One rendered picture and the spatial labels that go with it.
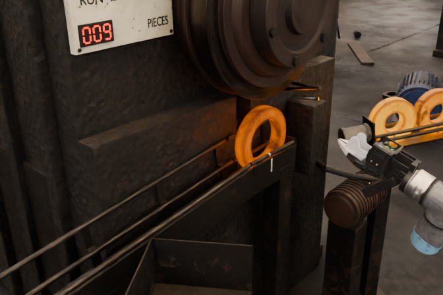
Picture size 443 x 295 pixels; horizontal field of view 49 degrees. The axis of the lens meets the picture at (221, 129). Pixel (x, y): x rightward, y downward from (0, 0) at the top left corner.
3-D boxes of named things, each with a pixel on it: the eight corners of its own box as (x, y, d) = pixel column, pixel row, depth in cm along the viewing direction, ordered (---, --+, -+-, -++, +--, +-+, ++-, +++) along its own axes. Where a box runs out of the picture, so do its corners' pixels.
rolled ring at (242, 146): (288, 99, 135) (278, 97, 138) (243, 118, 123) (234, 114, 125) (285, 159, 143) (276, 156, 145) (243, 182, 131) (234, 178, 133)
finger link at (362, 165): (354, 147, 129) (383, 165, 125) (352, 153, 130) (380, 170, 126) (345, 153, 126) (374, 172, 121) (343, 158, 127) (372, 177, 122)
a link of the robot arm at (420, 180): (426, 196, 123) (413, 209, 117) (410, 186, 125) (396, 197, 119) (440, 173, 119) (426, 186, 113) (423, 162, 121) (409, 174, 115)
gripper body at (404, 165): (383, 134, 126) (426, 159, 120) (371, 159, 131) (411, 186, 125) (370, 143, 121) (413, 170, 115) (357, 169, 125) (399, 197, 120)
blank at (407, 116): (367, 101, 154) (372, 104, 151) (412, 92, 156) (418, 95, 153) (366, 145, 160) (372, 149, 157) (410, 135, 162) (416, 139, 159)
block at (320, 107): (281, 168, 159) (284, 98, 149) (296, 160, 164) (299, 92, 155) (309, 178, 152) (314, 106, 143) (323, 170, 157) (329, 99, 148)
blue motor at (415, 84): (388, 134, 322) (395, 83, 308) (395, 105, 370) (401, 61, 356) (438, 140, 311) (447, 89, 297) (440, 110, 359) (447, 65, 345)
